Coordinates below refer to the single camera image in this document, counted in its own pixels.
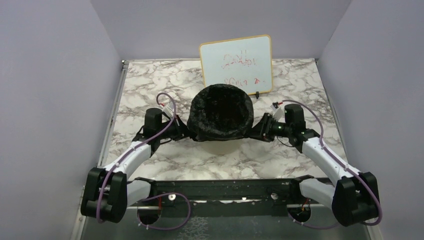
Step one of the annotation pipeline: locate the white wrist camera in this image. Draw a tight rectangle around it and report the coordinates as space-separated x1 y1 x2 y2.
159 101 175 119
271 102 285 122

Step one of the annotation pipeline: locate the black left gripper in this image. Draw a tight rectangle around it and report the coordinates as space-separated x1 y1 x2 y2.
157 114 197 141

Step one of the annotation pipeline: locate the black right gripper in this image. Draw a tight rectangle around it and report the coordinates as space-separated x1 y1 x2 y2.
245 112 292 143

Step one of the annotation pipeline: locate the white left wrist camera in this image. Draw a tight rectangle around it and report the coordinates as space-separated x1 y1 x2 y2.
159 101 175 119

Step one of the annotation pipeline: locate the yellow framed whiteboard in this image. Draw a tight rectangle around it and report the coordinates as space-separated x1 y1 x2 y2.
198 34 274 95

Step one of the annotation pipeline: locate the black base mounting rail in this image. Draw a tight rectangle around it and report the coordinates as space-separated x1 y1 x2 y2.
128 178 313 221

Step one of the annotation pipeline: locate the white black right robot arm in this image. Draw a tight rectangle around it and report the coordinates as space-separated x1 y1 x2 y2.
247 100 383 227

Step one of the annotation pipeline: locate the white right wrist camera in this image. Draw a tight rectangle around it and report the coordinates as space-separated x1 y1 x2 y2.
271 102 285 122

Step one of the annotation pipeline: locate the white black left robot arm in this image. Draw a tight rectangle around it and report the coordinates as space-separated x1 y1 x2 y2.
80 107 190 223

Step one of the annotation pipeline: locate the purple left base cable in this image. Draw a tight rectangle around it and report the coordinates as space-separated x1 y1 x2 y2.
136 192 192 232

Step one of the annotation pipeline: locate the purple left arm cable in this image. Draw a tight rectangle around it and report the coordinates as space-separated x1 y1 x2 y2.
96 92 177 224

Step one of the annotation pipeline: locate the black plastic trash bag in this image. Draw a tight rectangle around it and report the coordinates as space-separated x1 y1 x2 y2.
186 83 254 142

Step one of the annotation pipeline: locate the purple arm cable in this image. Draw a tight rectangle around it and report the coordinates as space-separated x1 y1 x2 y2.
279 99 383 227
96 92 177 224

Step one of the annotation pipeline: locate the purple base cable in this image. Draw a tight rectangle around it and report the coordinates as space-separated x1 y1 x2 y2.
287 206 342 230
136 192 192 232

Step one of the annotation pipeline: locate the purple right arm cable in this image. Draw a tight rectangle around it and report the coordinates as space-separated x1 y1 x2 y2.
279 99 383 227

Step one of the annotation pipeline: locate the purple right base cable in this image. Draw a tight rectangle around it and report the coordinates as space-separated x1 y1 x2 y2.
287 206 342 230

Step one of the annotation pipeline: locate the beige cylindrical trash bin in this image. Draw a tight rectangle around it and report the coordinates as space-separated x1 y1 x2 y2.
200 139 243 156

